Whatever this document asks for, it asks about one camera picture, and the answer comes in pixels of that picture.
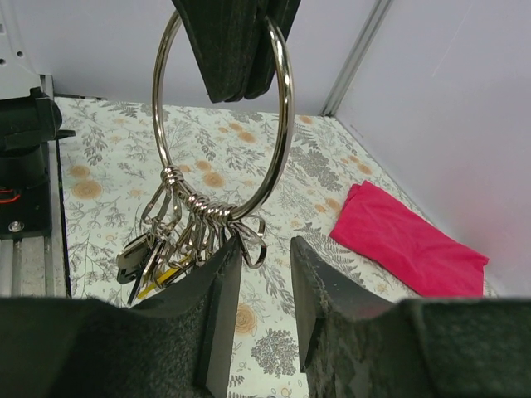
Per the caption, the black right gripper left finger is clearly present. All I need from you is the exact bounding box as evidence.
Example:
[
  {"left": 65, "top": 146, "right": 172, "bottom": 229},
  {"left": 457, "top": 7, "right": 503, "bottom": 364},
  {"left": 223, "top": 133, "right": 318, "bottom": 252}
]
[{"left": 1, "top": 238, "right": 242, "bottom": 397}]

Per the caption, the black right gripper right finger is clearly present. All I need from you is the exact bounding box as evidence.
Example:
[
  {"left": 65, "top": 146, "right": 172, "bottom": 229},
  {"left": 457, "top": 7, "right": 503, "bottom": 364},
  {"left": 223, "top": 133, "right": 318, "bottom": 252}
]
[{"left": 290, "top": 236, "right": 530, "bottom": 397}]

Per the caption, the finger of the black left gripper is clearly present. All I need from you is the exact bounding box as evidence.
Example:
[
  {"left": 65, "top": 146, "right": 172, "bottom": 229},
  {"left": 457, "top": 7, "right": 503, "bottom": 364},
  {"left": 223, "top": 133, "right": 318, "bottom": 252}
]
[
  {"left": 244, "top": 0, "right": 301, "bottom": 100},
  {"left": 173, "top": 0, "right": 266, "bottom": 103}
]

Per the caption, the yellow key tag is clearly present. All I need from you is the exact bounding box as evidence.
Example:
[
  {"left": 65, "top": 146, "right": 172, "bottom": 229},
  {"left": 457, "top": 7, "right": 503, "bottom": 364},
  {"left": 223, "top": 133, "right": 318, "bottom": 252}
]
[{"left": 136, "top": 256, "right": 191, "bottom": 299}]

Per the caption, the black head silver key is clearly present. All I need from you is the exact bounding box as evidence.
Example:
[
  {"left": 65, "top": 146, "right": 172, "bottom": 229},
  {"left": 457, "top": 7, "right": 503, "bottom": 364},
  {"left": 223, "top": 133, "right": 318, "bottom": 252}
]
[{"left": 116, "top": 233, "right": 154, "bottom": 306}]

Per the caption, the large metal keyring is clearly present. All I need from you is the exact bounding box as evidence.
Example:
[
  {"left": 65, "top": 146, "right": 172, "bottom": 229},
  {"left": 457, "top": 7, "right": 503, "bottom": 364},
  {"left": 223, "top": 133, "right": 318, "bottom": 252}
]
[{"left": 140, "top": 10, "right": 296, "bottom": 270}]

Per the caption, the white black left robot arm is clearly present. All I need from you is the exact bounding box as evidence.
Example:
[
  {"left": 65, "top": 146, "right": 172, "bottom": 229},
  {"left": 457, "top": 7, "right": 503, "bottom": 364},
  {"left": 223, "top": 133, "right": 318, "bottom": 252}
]
[{"left": 1, "top": 1, "right": 300, "bottom": 239}]

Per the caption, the floral table mat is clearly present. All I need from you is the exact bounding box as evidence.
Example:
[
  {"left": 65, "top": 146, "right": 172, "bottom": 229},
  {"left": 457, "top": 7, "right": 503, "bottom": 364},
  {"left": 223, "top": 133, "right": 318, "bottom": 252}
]
[{"left": 53, "top": 95, "right": 499, "bottom": 398}]

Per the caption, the folded pink cloth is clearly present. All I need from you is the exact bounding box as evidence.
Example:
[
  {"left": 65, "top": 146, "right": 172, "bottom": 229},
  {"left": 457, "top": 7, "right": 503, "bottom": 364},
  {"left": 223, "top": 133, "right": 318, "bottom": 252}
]
[{"left": 329, "top": 181, "right": 489, "bottom": 298}]

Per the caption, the aluminium front rail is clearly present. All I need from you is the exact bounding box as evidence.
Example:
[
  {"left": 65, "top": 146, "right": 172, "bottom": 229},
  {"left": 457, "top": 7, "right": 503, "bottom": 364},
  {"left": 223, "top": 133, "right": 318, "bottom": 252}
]
[{"left": 1, "top": 75, "right": 75, "bottom": 297}]

